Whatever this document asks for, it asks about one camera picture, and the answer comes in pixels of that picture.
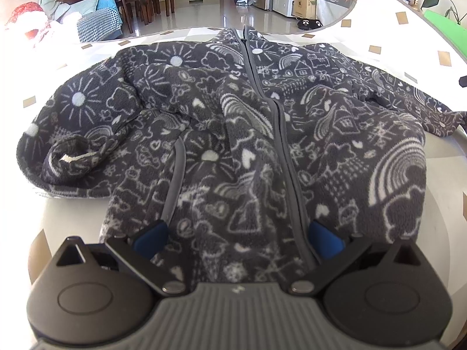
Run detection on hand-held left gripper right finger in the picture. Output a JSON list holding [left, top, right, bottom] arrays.
[[288, 220, 417, 296]]

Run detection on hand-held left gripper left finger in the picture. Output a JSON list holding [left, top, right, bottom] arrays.
[[55, 220, 187, 297]]

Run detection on grey printed fleece jacket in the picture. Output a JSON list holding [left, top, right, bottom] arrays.
[[16, 25, 466, 292]]

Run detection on houndstooth covered sofa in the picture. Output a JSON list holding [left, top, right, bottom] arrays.
[[39, 0, 123, 43]]

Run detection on side table with clear cover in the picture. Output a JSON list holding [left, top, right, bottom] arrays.
[[316, 0, 357, 27]]

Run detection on cardboard box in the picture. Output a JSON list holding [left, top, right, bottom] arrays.
[[293, 0, 319, 20]]

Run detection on red crocheted blanket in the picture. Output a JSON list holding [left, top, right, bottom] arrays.
[[5, 2, 50, 41]]

